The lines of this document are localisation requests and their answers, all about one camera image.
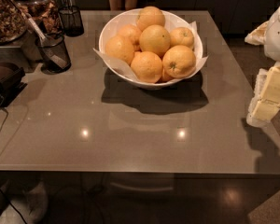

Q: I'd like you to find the near black mesh cup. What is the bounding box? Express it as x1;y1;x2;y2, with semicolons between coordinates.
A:
35;33;71;73

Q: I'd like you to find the orange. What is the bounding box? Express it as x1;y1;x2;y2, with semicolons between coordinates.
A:
118;24;142;51
136;7;165;31
162;45;196;78
131;51;163;83
105;35;134;64
139;25;171;57
170;27;194;49

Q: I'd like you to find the dark brown device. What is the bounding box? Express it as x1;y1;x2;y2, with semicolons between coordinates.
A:
0;63;25;107

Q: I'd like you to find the glass jar of nuts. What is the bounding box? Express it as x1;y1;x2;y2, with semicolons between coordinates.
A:
0;0;27;45

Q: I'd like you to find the white ceramic bowl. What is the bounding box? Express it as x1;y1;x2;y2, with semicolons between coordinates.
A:
98;8;204;91

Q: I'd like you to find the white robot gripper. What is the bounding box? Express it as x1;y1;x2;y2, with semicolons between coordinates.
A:
245;7;280;122

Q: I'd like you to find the black mesh cup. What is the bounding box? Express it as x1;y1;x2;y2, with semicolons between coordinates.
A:
59;6;84;37
35;33;71;73

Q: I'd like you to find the far black mesh cup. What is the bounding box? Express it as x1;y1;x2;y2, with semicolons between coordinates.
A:
59;6;84;37

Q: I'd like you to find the light object under table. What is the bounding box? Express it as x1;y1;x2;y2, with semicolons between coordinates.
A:
0;181;49;224

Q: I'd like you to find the metal scoop with handle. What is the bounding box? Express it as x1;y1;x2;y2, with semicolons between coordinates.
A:
0;0;69;70

